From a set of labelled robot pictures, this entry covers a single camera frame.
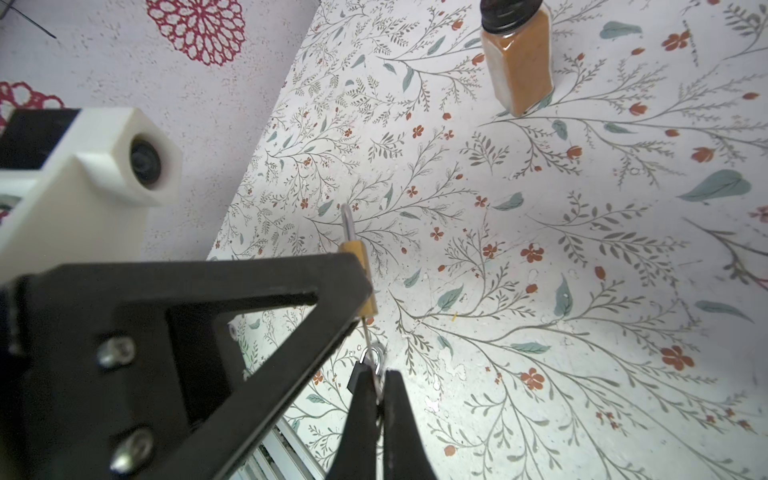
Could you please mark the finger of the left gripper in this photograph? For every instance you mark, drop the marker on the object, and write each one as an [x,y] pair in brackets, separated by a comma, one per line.
[171,370]

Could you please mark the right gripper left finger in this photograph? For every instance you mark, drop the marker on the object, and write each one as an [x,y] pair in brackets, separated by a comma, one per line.
[355,458]

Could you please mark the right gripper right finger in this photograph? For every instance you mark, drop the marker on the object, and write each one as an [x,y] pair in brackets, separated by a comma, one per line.
[404,456]

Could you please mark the silver key with ring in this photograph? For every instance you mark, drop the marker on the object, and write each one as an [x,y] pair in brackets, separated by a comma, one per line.
[374,356]

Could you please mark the brass padlock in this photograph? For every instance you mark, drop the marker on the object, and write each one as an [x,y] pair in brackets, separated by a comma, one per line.
[353,245]

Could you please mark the spice jar black lid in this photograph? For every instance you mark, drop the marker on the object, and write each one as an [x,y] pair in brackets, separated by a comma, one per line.
[516,39]

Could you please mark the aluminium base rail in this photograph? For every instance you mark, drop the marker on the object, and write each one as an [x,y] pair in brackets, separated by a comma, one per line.
[280,455]

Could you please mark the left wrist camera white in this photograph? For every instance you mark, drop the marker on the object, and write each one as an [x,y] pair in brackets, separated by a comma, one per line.
[77,186]

